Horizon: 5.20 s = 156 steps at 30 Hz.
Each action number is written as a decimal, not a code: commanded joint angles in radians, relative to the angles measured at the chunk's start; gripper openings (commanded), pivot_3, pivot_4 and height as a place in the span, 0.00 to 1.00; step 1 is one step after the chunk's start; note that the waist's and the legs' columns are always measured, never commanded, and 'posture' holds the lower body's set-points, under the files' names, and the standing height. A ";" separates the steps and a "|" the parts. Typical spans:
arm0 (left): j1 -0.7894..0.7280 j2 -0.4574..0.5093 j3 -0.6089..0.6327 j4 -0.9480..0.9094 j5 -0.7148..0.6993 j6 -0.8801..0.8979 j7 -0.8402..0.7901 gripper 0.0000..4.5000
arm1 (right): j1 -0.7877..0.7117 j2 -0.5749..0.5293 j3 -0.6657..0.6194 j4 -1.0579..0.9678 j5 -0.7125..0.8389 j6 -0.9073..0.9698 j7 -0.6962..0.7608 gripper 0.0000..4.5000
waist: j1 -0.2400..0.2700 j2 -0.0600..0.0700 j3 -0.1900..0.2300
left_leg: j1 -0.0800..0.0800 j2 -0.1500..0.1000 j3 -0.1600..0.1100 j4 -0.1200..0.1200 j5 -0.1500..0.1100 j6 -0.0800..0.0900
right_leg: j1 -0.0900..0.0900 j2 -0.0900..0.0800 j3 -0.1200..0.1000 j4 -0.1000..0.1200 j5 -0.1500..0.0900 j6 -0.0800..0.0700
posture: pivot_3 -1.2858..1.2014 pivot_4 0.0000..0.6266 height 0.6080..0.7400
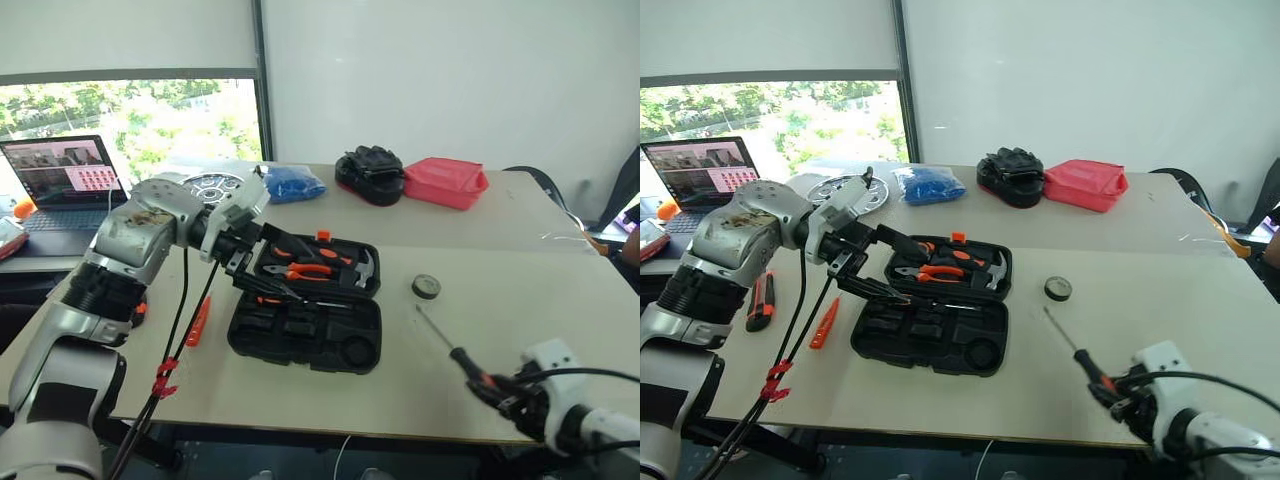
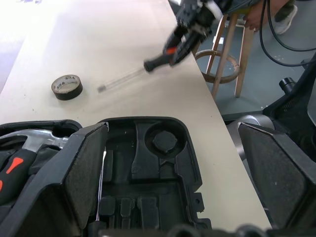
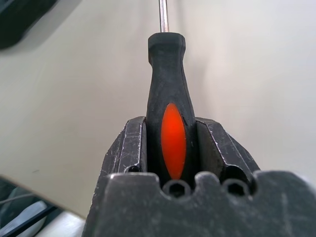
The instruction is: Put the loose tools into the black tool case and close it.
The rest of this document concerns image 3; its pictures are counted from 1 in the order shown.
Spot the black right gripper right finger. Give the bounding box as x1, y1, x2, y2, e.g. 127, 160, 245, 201
196, 117, 262, 196

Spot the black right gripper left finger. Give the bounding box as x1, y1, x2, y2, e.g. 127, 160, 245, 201
98, 115, 149, 179

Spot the black orange screwdriver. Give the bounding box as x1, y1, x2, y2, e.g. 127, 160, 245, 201
145, 0, 198, 183

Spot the silver robot body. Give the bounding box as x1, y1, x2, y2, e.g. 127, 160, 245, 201
0, 199, 49, 237

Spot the black plastic tool case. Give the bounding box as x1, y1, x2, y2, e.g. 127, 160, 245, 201
0, 0, 57, 49

